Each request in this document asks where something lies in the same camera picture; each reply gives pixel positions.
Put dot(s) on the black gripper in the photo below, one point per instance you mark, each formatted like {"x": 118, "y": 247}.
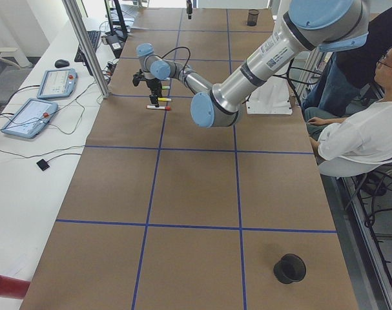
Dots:
{"x": 154, "y": 86}

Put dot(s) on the red marker pen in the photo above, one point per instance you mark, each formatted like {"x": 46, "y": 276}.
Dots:
{"x": 153, "y": 107}

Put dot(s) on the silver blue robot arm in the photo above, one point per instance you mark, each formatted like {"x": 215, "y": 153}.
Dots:
{"x": 330, "y": 26}

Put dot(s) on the black computer mouse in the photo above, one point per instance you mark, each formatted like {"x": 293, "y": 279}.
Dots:
{"x": 61, "y": 63}

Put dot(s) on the upper blue teach pendant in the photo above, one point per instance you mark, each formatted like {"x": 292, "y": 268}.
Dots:
{"x": 57, "y": 84}

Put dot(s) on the blue teach pendant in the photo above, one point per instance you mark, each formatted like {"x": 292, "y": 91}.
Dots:
{"x": 57, "y": 84}
{"x": 30, "y": 119}

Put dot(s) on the lower blue teach pendant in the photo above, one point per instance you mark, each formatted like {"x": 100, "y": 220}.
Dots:
{"x": 30, "y": 119}

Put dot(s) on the small black square device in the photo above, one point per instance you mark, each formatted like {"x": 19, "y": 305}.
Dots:
{"x": 42, "y": 164}

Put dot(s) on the standing person blue jeans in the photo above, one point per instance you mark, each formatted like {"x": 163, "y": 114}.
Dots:
{"x": 347, "y": 72}

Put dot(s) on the seated person white shirt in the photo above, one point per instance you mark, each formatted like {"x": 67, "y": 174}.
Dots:
{"x": 365, "y": 135}

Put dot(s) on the black mesh cup near left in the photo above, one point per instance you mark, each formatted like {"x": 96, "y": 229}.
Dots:
{"x": 289, "y": 269}

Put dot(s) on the red cylinder bottle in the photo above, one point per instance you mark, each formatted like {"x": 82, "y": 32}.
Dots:
{"x": 13, "y": 288}

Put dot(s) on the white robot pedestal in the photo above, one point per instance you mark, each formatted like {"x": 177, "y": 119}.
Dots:
{"x": 273, "y": 100}

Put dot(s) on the aluminium frame post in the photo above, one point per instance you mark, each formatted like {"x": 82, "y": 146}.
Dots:
{"x": 80, "y": 31}

